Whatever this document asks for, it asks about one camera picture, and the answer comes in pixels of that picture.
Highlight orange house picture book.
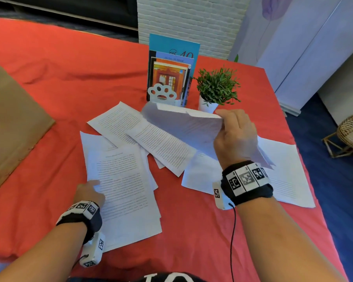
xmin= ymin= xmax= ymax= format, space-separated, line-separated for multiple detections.
xmin=150 ymin=61 xmax=190 ymax=106

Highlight person's right forearm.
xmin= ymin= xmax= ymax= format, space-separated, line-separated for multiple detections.
xmin=236 ymin=197 xmax=346 ymax=282

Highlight black right camera cable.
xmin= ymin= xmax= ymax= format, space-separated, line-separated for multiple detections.
xmin=229 ymin=203 xmax=237 ymax=282

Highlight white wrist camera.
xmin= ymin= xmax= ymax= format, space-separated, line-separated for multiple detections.
xmin=79 ymin=231 xmax=105 ymax=268
xmin=212 ymin=180 xmax=234 ymax=211

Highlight many printed white papers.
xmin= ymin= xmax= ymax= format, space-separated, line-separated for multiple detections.
xmin=80 ymin=101 xmax=276 ymax=253

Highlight small green plant white pot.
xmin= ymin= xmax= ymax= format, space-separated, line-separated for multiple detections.
xmin=193 ymin=67 xmax=241 ymax=114

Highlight white paw-shaped bookend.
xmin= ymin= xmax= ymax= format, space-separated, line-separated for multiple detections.
xmin=147 ymin=83 xmax=181 ymax=107

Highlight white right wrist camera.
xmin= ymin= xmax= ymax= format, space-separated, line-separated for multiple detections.
xmin=212 ymin=180 xmax=234 ymax=211

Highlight black left wristband with markers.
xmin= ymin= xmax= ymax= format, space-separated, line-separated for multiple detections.
xmin=56 ymin=200 xmax=103 ymax=245

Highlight black and white shirt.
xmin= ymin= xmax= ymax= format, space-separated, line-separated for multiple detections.
xmin=67 ymin=271 xmax=206 ymax=282

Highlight white banner with purple flower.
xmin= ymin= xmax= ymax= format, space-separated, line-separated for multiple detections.
xmin=229 ymin=0 xmax=343 ymax=91

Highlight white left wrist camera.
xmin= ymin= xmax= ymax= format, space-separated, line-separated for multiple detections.
xmin=79 ymin=231 xmax=105 ymax=268

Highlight person's right hand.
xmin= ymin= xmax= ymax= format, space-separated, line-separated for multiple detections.
xmin=213 ymin=109 xmax=259 ymax=171

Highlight black furniture piece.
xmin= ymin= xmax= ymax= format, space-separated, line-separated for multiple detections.
xmin=0 ymin=0 xmax=139 ymax=28

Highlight person's left hand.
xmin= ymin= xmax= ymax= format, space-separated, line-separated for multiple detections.
xmin=73 ymin=180 xmax=106 ymax=208

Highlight gathered white paper stack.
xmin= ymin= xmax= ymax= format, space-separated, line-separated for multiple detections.
xmin=257 ymin=136 xmax=316 ymax=209

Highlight black camera cable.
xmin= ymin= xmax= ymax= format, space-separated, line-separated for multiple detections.
xmin=72 ymin=255 xmax=90 ymax=271
xmin=229 ymin=203 xmax=237 ymax=282

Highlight brown cardboard sheet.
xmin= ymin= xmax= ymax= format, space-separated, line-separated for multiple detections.
xmin=0 ymin=52 xmax=56 ymax=200

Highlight plain orange book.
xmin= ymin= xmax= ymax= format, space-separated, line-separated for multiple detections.
xmin=150 ymin=57 xmax=192 ymax=68

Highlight person's left forearm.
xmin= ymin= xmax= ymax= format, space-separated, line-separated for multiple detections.
xmin=0 ymin=221 xmax=87 ymax=282

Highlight red tablecloth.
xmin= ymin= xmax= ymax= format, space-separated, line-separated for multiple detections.
xmin=0 ymin=16 xmax=349 ymax=282

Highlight black left camera cable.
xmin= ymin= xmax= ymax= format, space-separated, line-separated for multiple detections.
xmin=72 ymin=255 xmax=90 ymax=271

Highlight white brick pattern panel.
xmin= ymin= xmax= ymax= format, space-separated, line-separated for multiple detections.
xmin=136 ymin=0 xmax=252 ymax=60

